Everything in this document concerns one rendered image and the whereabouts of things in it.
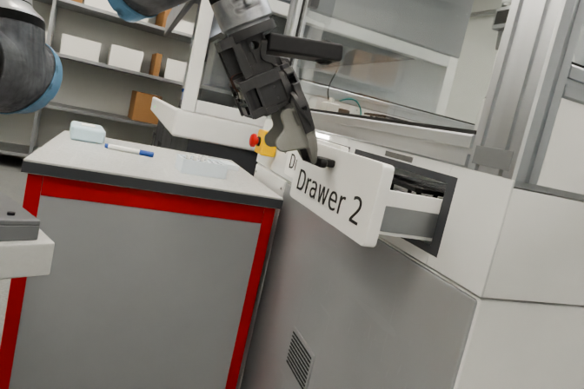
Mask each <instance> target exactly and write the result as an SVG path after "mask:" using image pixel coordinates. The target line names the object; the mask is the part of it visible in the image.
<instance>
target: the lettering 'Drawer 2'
mask: <svg viewBox="0 0 584 389"><path fill-rule="evenodd" d="M301 172H303V173H304V181H303V184H302V187H301V188H299V187H298V185H299V180H300V177H301ZM305 180H306V173H305V171H304V170H303V169H301V171H300V174H299V179H298V182H297V186H296V188H297V189H299V190H302V189H303V186H304V183H305ZM312 183H314V184H315V188H311V189H310V191H309V196H310V198H313V199H315V192H316V189H317V183H316V181H313V182H312ZM312 189H314V190H315V192H314V194H313V195H311V190H312ZM328 192H329V188H328V190H327V193H326V195H325V197H324V194H325V187H324V186H323V189H322V192H321V184H320V187H319V195H318V202H320V199H321V197H322V193H323V197H322V205H324V202H325V200H326V198H327V195H328ZM320 193H321V195H320ZM332 194H335V200H334V199H332V198H331V196H332ZM343 199H344V200H345V201H346V197H345V196H343V197H342V195H341V197H340V200H339V205H338V209H337V212H336V213H337V214H338V213H339V209H340V205H341V202H342V200H343ZM354 200H359V202H360V205H359V208H358V209H357V210H356V211H355V212H354V213H353V214H352V215H351V216H350V217H349V219H348V220H349V221H350V222H352V223H353V224H355V225H356V226H357V222H356V221H354V220H352V218H353V217H354V216H355V215H356V214H357V213H358V212H359V211H360V209H361V207H362V199H361V198H360V197H359V196H355V198H354ZM330 201H332V202H334V203H336V201H337V193H336V192H335V191H333V192H332V193H331V194H330V196H329V198H328V208H329V209H330V210H332V211H334V210H335V208H332V207H331V206H330Z"/></svg>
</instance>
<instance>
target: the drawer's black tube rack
mask: <svg viewBox="0 0 584 389"><path fill-rule="evenodd" d="M393 178H395V179H396V180H399V181H404V182H406V183H408V184H411V185H414V186H417V187H418V188H423V189H426V193H425V194H427V195H424V194H421V193H417V192H416V194H415V193H412V191H411V190H409V189H408V192H405V191H400V190H395V191H400V192H405V193H410V194H415V195H424V196H428V195H432V196H429V197H434V198H439V197H438V196H441V197H443V196H444V193H445V189H446V186H447V184H443V183H439V182H434V181H426V180H421V179H416V178H412V177H407V176H403V175H395V174H394V176H393ZM393 188H394V184H393V183H391V187H390V190H394V189H393ZM439 199H443V198H439Z"/></svg>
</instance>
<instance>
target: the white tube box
mask: <svg viewBox="0 0 584 389"><path fill-rule="evenodd" d="M175 168H176V169H178V170H179V171H180V172H181V173H184V174H190V175H201V176H207V177H213V178H219V179H226V175H227V171H228V165H226V164H224V163H223V162H221V161H218V160H212V159H208V160H207V161H204V162H200V160H197V161H193V156H191V157H190V160H188V159H186V155H180V154H177V157H176V165H175Z"/></svg>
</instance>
